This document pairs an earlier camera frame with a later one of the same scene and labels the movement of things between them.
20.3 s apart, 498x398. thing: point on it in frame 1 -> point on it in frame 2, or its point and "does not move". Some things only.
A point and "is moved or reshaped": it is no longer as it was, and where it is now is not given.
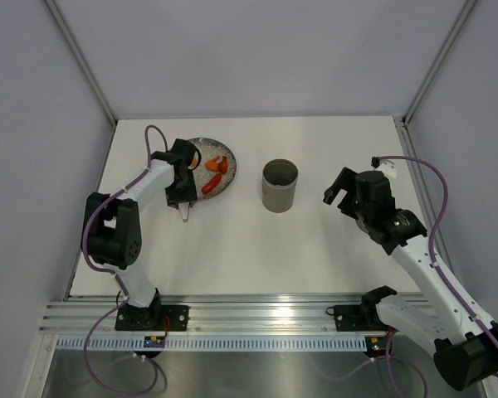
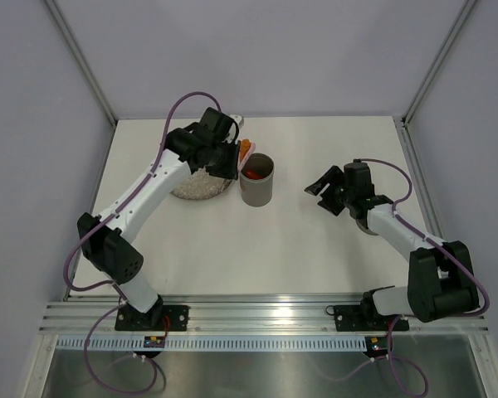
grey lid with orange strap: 360,223 does not move
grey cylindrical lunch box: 278,186 -> 256,180
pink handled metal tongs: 183,207 -> 246,157
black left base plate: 155,317 does not move
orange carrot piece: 212,164 is moved or reshaped
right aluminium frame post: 466,9 does not move
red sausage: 212,183 -> 252,175
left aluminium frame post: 83,60 does not move
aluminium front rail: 208,314 does not move
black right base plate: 357,317 does not move
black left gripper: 189,195 -> 231,171
